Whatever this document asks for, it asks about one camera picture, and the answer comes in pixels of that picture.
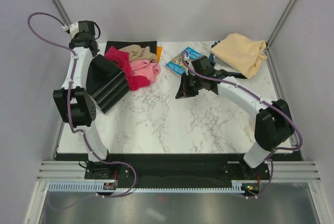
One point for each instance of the beige t shirt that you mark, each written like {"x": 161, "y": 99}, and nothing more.
{"x": 136, "y": 52}

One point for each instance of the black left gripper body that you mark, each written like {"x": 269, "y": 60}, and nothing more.
{"x": 96, "y": 51}

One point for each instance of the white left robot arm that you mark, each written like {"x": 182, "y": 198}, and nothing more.
{"x": 73, "y": 102}

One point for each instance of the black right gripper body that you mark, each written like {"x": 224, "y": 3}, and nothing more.
{"x": 199, "y": 80}

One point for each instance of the black notebook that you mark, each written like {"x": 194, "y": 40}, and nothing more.
{"x": 119, "y": 45}

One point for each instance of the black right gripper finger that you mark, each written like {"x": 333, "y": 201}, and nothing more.
{"x": 184, "y": 82}
{"x": 183, "y": 93}

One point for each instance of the white slotted cable duct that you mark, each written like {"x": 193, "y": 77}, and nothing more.
{"x": 103, "y": 187}

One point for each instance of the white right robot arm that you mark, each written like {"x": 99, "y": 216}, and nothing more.
{"x": 273, "y": 123}

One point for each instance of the light pink t shirt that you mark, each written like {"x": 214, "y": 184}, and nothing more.
{"x": 145, "y": 68}

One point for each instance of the right aluminium frame post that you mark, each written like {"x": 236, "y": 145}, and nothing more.
{"x": 286, "y": 12}

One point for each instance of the magenta t shirt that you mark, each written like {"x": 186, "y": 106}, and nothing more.
{"x": 122, "y": 61}

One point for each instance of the cream yellow t shirt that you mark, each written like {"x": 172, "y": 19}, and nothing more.
{"x": 241, "y": 53}

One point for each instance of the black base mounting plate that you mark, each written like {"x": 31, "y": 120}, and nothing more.
{"x": 176, "y": 170}

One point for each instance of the blue illustrated paperback book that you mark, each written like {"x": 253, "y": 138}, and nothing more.
{"x": 176, "y": 64}

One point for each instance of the navy white folded cloth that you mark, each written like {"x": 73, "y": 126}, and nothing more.
{"x": 219, "y": 64}

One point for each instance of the black pink drawer organizer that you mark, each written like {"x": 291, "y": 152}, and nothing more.
{"x": 106, "y": 83}

